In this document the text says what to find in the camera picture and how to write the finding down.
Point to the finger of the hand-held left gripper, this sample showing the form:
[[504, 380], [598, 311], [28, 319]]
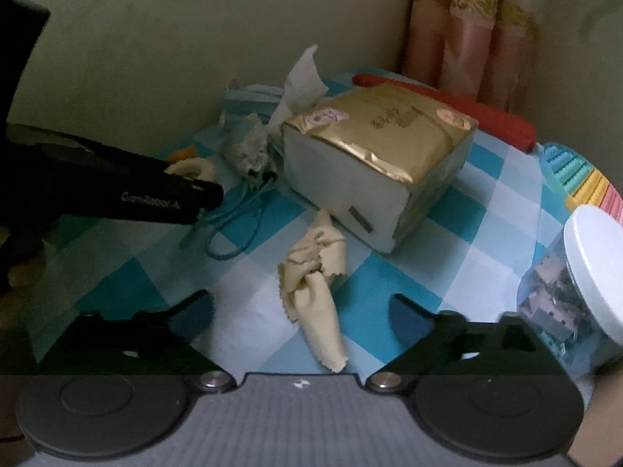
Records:
[[97, 158]]

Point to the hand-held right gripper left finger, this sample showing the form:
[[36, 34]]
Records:
[[192, 314]]

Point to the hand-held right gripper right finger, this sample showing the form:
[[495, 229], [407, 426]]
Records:
[[409, 318]]

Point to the beige cloth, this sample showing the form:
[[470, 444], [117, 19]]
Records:
[[311, 272]]

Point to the gold tissue pack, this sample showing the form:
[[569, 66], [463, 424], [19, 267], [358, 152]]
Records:
[[389, 146]]

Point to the white tissue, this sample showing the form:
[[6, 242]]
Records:
[[304, 82]]

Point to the blue checkered tablecloth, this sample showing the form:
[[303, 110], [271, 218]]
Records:
[[233, 301]]

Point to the clear jar with white lid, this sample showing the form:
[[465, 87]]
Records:
[[594, 262]]

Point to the red folded fan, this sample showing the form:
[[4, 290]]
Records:
[[486, 119]]

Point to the rainbow pop bubble toy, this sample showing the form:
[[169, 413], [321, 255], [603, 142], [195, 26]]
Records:
[[584, 180]]

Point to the pink curtain with gold trim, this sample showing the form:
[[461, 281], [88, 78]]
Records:
[[467, 48]]

